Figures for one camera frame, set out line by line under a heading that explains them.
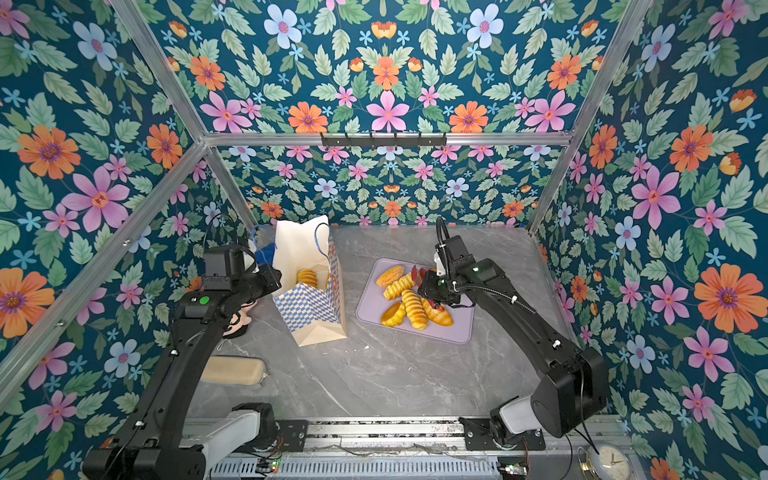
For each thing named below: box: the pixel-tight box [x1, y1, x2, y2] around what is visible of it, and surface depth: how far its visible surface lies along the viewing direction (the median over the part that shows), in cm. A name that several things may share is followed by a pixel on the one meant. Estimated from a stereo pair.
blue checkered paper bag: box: [272, 215, 347, 347], surface depth 84 cm
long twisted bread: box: [383, 273, 415, 301], surface depth 97 cm
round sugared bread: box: [376, 265, 405, 288], surface depth 101 cm
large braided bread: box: [296, 268, 318, 287], surface depth 103 cm
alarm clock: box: [577, 442, 635, 480], surface depth 68 cm
